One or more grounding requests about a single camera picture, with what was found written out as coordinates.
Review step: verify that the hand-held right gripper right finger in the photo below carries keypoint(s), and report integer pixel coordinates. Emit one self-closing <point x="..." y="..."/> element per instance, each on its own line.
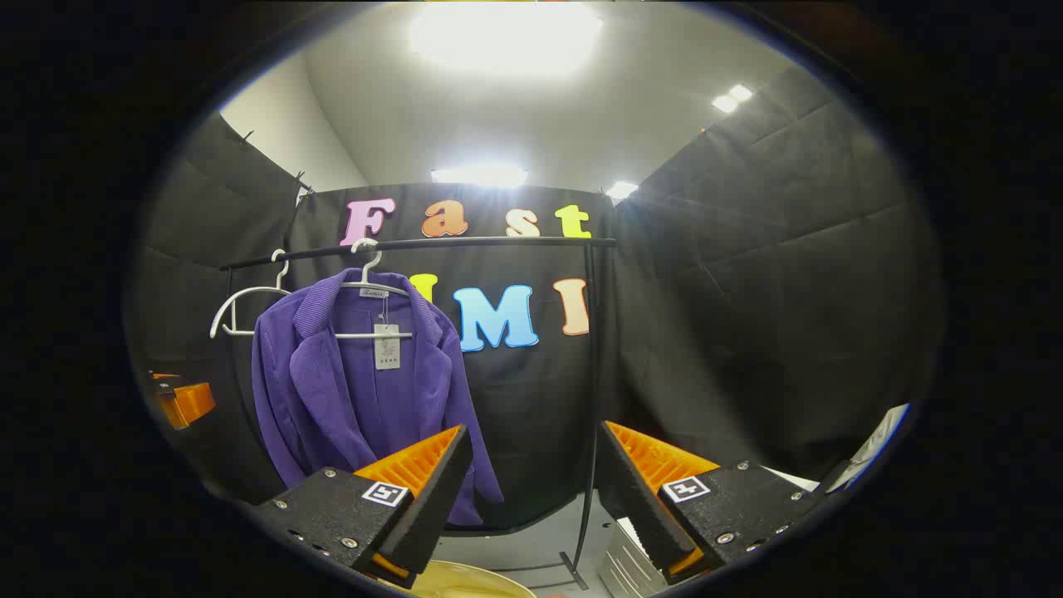
<point x="635" y="507"/>

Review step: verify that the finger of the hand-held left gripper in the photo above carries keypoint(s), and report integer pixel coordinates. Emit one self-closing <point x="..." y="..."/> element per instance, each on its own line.
<point x="162" y="384"/>
<point x="193" y="403"/>

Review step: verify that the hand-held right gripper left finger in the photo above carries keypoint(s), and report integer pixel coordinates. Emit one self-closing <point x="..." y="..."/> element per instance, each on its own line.
<point x="432" y="507"/>

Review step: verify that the beige laundry hamper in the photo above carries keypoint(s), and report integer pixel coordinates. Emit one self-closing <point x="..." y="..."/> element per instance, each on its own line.
<point x="465" y="581"/>

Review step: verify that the white clothes hanger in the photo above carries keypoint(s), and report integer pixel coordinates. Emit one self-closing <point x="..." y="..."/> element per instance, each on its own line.
<point x="241" y="297"/>
<point x="378" y="286"/>

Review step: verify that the black clothes rack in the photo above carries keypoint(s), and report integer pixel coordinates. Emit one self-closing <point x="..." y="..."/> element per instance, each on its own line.
<point x="498" y="242"/>

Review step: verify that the white slatted crate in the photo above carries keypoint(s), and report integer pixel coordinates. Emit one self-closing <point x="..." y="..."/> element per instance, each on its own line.
<point x="627" y="565"/>

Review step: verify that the white jacket hang tag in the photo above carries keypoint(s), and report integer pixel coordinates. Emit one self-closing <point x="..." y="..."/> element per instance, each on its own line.
<point x="387" y="347"/>

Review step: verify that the black backdrop cloth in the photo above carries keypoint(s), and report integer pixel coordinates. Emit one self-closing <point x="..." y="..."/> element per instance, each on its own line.
<point x="747" y="291"/>

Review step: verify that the ceiling light panel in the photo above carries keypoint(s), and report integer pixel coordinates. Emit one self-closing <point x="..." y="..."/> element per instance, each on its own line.
<point x="480" y="174"/>
<point x="507" y="37"/>
<point x="731" y="97"/>
<point x="621" y="190"/>

